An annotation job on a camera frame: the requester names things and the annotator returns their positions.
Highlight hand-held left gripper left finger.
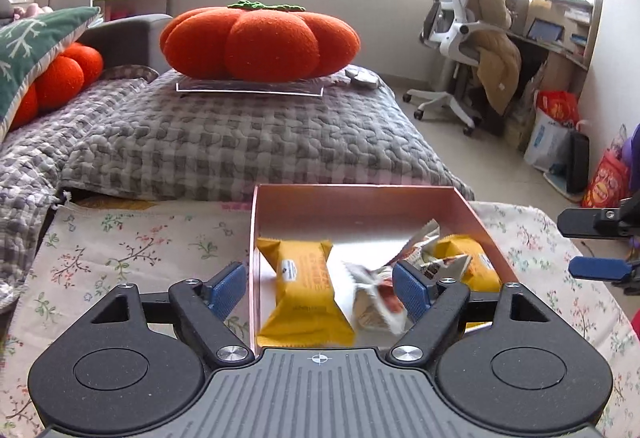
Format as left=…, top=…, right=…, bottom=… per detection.
left=90, top=262, right=256, bottom=364

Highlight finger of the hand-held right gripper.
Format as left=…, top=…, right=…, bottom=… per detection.
left=569, top=255, right=640, bottom=288
left=557, top=198, right=640, bottom=240

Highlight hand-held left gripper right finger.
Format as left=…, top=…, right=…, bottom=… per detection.
left=390, top=262, right=551, bottom=364

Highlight white red snack packet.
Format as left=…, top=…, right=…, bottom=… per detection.
left=385, top=219, right=473, bottom=284
left=344, top=262, right=408, bottom=334

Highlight pink cardboard box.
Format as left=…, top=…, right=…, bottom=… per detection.
left=248, top=184, right=521, bottom=354

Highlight black rectangular case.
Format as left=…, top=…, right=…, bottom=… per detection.
left=566, top=131, right=592, bottom=194

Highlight orange yellow snack packet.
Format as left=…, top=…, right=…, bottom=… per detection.
left=432, top=235, right=502, bottom=329

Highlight large yellow snack packet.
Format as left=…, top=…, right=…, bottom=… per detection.
left=256, top=238, right=356, bottom=346

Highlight white blue shopping bag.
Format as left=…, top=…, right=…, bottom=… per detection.
left=523, top=108, right=573, bottom=174

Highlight floral tablecloth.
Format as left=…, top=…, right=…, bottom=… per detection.
left=0, top=191, right=640, bottom=438

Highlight red plastic bag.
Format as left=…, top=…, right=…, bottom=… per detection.
left=535, top=90, right=581, bottom=129

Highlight grey checkered quilted blanket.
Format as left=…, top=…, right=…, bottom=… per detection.
left=0, top=64, right=476, bottom=314

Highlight wooden desk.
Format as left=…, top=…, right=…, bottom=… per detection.
left=505, top=0, right=606, bottom=139

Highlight tablet screen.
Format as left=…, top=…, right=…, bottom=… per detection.
left=527, top=17, right=566, bottom=44

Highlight clear plastic sheet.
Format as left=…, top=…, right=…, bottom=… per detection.
left=175, top=77, right=326, bottom=98

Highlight white office chair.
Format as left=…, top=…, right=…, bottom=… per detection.
left=402, top=0, right=521, bottom=136

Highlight large orange pumpkin cushion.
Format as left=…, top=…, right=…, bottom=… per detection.
left=160, top=0, right=362, bottom=82

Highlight grey sofa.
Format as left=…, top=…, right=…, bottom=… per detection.
left=77, top=13, right=173, bottom=74

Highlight small orange pumpkin cushion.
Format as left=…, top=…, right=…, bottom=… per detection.
left=7, top=42, right=105, bottom=131

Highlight green snowflake pillow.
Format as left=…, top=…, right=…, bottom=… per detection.
left=0, top=6, right=102, bottom=139

